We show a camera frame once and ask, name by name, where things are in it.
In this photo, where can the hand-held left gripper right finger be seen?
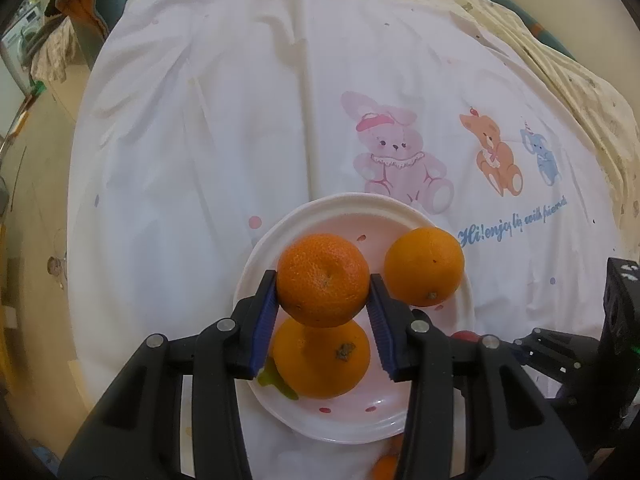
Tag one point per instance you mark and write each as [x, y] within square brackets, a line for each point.
[382, 330]

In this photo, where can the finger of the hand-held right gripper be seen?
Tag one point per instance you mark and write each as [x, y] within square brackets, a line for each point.
[565, 375]
[555, 342]

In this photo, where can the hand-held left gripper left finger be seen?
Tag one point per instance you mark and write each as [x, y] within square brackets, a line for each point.
[265, 325]

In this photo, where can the medium round orange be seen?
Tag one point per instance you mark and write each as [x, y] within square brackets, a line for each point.
[320, 365]

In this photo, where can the small orange tangerine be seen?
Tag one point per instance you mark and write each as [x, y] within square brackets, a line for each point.
[322, 280]
[397, 444]
[385, 467]

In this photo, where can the large orange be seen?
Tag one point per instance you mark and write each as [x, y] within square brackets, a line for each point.
[422, 265]

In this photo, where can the red cherry tomato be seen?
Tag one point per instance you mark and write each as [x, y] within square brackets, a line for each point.
[464, 336]

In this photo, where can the pink strawberry plate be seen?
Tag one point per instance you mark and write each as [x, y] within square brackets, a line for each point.
[350, 425]

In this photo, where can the white printed blanket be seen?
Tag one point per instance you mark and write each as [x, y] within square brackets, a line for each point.
[225, 135]

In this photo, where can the teal pillow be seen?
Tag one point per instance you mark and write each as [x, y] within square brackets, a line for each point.
[530, 20]

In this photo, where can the green dustpan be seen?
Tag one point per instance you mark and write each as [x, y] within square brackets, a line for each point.
[37, 89]

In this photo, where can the floral cloth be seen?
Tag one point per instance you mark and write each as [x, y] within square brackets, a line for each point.
[55, 55]

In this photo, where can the white washing machine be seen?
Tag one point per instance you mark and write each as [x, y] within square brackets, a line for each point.
[20, 40]

